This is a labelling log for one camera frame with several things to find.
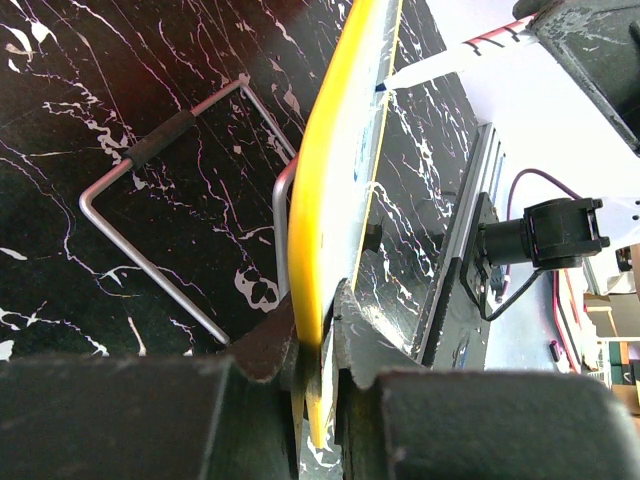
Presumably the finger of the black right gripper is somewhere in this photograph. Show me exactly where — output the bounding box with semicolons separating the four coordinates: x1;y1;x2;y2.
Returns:
529;1;639;154

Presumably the white board yellow frame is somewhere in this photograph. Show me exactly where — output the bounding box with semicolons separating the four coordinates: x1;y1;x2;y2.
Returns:
287;1;403;448

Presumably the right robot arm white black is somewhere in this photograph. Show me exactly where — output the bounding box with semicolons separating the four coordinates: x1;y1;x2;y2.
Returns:
468;1;639;271

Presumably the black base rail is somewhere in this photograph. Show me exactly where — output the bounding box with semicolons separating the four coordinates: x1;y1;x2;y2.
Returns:
415;123;505;370

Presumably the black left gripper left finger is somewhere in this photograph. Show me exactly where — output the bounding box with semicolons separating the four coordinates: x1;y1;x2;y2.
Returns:
1;299;299;479

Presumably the white marker blue cap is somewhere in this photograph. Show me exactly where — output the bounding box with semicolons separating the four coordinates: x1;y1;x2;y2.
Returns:
375;15;538;92

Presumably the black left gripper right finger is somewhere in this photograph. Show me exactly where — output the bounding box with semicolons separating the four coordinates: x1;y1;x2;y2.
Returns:
332;280;639;479

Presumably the metal wire board stand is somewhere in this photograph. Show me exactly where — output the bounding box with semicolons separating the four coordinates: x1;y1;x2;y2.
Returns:
78;79;301;346

